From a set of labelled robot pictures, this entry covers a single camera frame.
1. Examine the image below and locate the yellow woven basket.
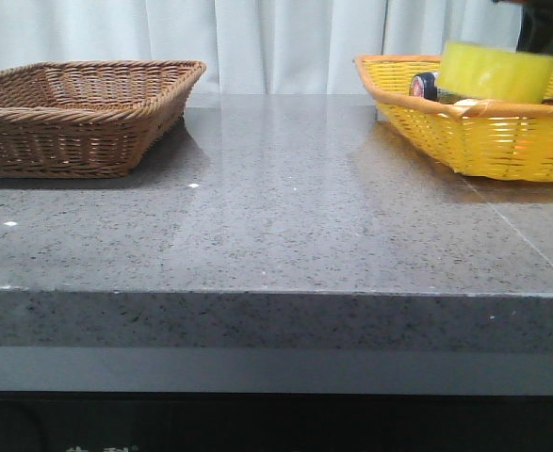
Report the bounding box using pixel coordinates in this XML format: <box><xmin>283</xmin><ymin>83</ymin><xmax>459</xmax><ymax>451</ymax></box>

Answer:
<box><xmin>354</xmin><ymin>55</ymin><xmax>553</xmax><ymax>182</ymax></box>

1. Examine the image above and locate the brown wicker basket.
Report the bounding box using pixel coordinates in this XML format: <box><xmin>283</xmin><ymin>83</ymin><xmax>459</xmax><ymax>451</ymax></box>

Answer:
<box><xmin>0</xmin><ymin>60</ymin><xmax>206</xmax><ymax>179</ymax></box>

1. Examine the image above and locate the white curtain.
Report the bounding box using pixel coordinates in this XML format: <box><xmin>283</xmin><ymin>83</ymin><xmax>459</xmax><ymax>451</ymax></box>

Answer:
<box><xmin>0</xmin><ymin>1</ymin><xmax>521</xmax><ymax>95</ymax></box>

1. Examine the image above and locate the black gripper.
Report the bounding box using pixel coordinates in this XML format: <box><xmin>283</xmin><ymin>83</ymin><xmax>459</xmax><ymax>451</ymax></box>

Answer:
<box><xmin>513</xmin><ymin>0</ymin><xmax>553</xmax><ymax>57</ymax></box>

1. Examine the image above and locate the small bottle with black cap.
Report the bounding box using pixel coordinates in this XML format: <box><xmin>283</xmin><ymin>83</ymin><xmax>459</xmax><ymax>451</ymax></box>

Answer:
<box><xmin>408</xmin><ymin>72</ymin><xmax>439</xmax><ymax>102</ymax></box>

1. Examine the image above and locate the yellow clear tape roll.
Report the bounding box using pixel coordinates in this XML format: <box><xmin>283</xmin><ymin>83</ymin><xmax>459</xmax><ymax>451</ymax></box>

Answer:
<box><xmin>437</xmin><ymin>40</ymin><xmax>553</xmax><ymax>104</ymax></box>

